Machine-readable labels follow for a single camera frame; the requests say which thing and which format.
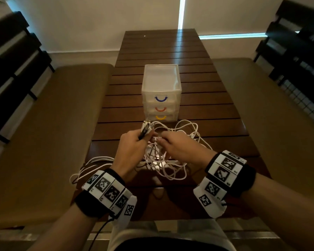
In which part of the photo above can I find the clear drawer blue handle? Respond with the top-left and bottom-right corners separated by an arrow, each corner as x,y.
142,89 -> 182,104

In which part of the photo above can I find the black USB cable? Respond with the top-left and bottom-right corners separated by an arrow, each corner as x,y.
138,125 -> 150,141

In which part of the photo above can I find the person's black garment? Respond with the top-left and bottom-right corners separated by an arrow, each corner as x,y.
115,237 -> 225,251

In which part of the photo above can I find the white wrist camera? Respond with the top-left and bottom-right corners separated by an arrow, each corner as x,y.
193,177 -> 227,219
109,195 -> 137,230

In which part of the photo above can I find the black marker wristband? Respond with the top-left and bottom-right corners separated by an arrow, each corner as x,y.
205,150 -> 256,198
74,168 -> 133,219

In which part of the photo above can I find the person's right hand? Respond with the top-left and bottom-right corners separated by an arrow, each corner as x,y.
156,131 -> 217,170

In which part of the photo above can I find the clear drawer red handle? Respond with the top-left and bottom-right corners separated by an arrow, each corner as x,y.
143,101 -> 180,115

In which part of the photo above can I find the black framed wire grid panel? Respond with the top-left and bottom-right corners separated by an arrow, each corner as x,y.
277,62 -> 314,128

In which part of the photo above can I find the person's left forearm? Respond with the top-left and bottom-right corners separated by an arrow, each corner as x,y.
27,204 -> 99,251

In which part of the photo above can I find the person's left hand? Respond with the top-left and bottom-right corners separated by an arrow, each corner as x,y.
111,129 -> 157,181

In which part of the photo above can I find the person's right forearm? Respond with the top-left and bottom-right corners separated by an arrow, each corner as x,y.
240,174 -> 314,251

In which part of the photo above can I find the wall light strip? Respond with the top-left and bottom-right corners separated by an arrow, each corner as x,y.
178,0 -> 186,30
199,33 -> 268,40

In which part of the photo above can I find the brown bench cushion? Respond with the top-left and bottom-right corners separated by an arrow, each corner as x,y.
0,63 -> 114,230
212,58 -> 314,207

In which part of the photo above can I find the clear plastic three-drawer organiser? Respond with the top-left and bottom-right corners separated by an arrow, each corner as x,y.
141,64 -> 182,123

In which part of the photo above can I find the thin black camera cable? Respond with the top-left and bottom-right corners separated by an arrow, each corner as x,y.
88,218 -> 114,251

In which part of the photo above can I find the clear drawer yellow handle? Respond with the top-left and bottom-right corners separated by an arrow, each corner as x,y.
144,112 -> 178,123

